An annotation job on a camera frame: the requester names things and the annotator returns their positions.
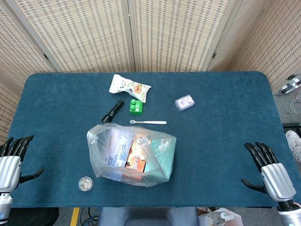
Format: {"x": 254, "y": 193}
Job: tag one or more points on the yellow floor tape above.
{"x": 75, "y": 216}

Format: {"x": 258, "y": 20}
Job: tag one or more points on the white snack packet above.
{"x": 131, "y": 88}

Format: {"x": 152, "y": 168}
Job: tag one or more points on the white power strip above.
{"x": 290, "y": 86}

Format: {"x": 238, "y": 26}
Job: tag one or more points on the green box with round caps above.
{"x": 137, "y": 108}

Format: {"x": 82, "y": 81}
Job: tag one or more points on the black flashlight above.
{"x": 113, "y": 111}

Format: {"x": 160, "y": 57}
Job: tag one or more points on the clear case with purple label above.
{"x": 184, "y": 102}

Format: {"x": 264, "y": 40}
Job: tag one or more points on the woven folding screen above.
{"x": 94, "y": 35}

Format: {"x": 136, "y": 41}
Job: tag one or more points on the white sneaker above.
{"x": 295, "y": 143}

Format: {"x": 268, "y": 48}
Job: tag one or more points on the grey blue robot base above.
{"x": 148, "y": 216}

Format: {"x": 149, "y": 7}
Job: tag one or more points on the black screen hinge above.
{"x": 213, "y": 55}
{"x": 46, "y": 56}

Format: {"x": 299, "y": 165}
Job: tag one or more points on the clear plastic storage box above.
{"x": 218, "y": 217}

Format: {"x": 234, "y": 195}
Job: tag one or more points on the white blue printed box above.
{"x": 117, "y": 148}

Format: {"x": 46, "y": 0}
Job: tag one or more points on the clear plastic bag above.
{"x": 108, "y": 169}

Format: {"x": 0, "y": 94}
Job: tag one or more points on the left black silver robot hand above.
{"x": 9, "y": 167}

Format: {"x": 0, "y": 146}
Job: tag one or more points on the blue table cloth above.
{"x": 211, "y": 141}

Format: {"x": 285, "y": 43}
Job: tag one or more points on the round clear jar of clips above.
{"x": 85, "y": 184}

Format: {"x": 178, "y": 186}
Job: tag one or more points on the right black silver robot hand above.
{"x": 277, "y": 181}

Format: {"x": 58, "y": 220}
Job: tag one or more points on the white toothbrush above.
{"x": 152, "y": 122}

